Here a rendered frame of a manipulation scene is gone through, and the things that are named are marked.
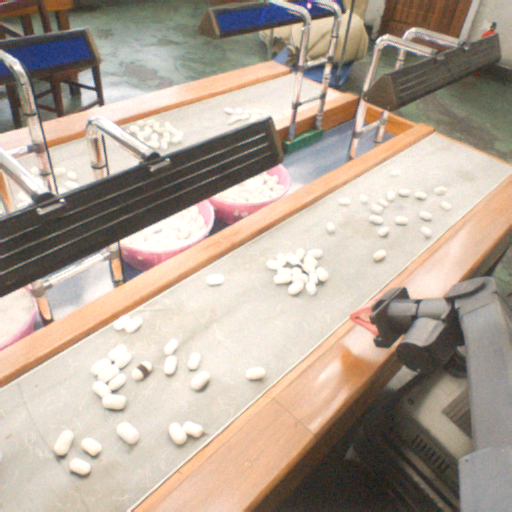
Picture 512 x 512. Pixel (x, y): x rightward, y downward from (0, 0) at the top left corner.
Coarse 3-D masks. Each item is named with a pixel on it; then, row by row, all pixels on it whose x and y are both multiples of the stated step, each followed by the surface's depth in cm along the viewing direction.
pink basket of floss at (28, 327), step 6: (24, 288) 91; (30, 294) 90; (36, 312) 82; (30, 318) 80; (24, 324) 79; (30, 324) 82; (18, 330) 78; (24, 330) 80; (30, 330) 84; (12, 336) 77; (18, 336) 79; (24, 336) 82; (6, 342) 76; (12, 342) 79; (0, 348) 76
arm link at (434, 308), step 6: (426, 300) 69; (432, 300) 68; (438, 300) 67; (444, 300) 66; (420, 306) 68; (426, 306) 68; (432, 306) 67; (438, 306) 66; (444, 306) 65; (420, 312) 68; (426, 312) 67; (432, 312) 66; (438, 312) 66; (432, 318) 66; (438, 318) 65
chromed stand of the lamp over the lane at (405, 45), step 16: (416, 32) 120; (432, 32) 118; (400, 48) 111; (416, 48) 108; (464, 48) 114; (400, 64) 128; (368, 80) 120; (384, 112) 138; (368, 128) 135; (352, 144) 133
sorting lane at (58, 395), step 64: (384, 192) 128; (448, 192) 131; (256, 256) 102; (192, 320) 87; (256, 320) 88; (320, 320) 90; (64, 384) 74; (128, 384) 75; (256, 384) 78; (0, 448) 66; (128, 448) 67; (192, 448) 68
